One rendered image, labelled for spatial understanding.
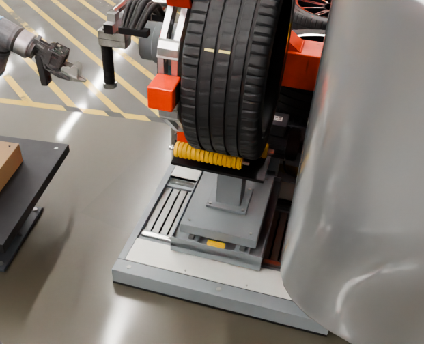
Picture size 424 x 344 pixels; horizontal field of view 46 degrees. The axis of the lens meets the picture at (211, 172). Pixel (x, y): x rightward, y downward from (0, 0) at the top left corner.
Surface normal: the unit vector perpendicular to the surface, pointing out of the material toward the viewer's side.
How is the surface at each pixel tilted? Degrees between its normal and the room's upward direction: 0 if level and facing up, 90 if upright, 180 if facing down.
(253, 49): 61
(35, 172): 0
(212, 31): 56
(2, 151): 2
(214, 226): 0
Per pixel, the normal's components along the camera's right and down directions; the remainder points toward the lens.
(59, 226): 0.05, -0.78
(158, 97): -0.26, 0.59
